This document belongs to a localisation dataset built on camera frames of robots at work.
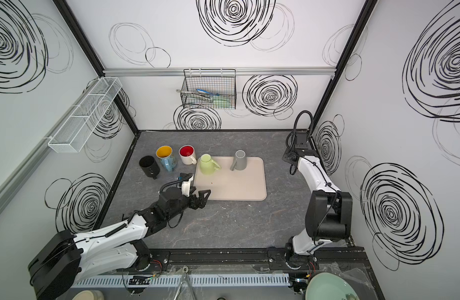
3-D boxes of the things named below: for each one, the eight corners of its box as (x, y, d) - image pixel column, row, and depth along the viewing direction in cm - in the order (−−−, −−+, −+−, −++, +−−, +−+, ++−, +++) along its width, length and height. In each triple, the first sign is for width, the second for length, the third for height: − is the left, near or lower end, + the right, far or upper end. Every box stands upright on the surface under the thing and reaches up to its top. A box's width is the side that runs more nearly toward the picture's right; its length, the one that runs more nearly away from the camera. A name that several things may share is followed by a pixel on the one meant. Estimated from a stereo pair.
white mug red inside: (180, 166, 105) (176, 157, 99) (182, 153, 111) (180, 144, 105) (196, 166, 105) (194, 157, 99) (198, 153, 111) (196, 144, 105)
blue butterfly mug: (159, 174, 101) (152, 161, 92) (164, 158, 108) (158, 145, 100) (174, 174, 101) (168, 161, 92) (178, 158, 108) (173, 145, 100)
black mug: (142, 181, 99) (134, 171, 92) (147, 165, 106) (141, 155, 98) (156, 181, 99) (150, 171, 92) (161, 165, 106) (156, 155, 98)
